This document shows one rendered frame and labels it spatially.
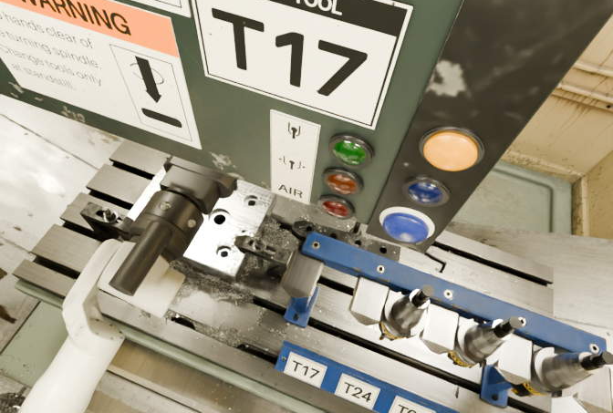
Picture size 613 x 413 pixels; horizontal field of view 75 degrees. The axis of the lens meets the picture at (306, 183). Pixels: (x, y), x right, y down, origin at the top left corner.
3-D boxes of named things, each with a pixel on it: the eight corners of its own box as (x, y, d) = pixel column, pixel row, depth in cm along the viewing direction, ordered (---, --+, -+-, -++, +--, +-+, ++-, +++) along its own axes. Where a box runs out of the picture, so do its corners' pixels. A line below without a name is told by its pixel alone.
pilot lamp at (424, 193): (436, 211, 24) (450, 192, 22) (400, 200, 24) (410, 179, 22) (438, 204, 24) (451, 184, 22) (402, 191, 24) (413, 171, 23)
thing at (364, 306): (379, 331, 59) (379, 330, 58) (345, 317, 60) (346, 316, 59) (389, 288, 63) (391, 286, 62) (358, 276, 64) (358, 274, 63)
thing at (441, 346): (451, 360, 57) (454, 359, 57) (416, 345, 58) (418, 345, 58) (459, 314, 61) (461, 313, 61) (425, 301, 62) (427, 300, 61)
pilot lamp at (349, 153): (363, 173, 23) (370, 149, 21) (327, 161, 24) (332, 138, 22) (366, 166, 24) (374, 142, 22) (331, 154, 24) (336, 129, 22)
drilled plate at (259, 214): (236, 283, 89) (234, 275, 85) (122, 239, 93) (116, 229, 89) (276, 201, 101) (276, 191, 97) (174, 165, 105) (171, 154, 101)
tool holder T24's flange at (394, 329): (421, 302, 63) (427, 296, 61) (421, 342, 59) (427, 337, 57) (381, 294, 63) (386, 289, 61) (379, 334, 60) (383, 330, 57)
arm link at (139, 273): (197, 255, 65) (159, 322, 59) (136, 223, 63) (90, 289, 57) (211, 234, 56) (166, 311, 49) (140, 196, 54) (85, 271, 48)
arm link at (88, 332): (170, 263, 60) (119, 347, 58) (114, 235, 59) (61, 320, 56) (164, 269, 54) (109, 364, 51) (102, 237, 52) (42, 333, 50)
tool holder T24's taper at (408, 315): (420, 301, 60) (435, 285, 55) (420, 331, 58) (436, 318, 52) (391, 295, 60) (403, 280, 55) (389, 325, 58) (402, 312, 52)
